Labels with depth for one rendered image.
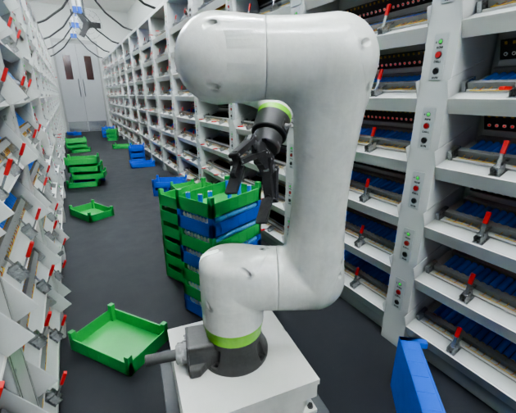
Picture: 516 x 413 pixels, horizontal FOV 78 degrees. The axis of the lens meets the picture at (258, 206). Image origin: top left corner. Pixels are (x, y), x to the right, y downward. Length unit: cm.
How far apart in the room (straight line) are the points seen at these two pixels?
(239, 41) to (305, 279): 41
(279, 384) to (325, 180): 42
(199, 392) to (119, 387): 61
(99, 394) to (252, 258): 83
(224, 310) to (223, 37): 46
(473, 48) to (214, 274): 95
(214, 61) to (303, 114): 14
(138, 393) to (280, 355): 61
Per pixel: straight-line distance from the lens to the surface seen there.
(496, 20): 108
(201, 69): 45
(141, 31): 493
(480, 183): 107
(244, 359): 72
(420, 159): 115
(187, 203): 127
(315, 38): 46
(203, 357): 73
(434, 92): 113
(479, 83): 112
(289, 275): 61
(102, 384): 132
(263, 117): 82
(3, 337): 69
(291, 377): 74
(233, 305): 63
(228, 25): 46
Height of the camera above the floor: 91
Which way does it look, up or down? 19 degrees down
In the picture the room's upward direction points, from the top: straight up
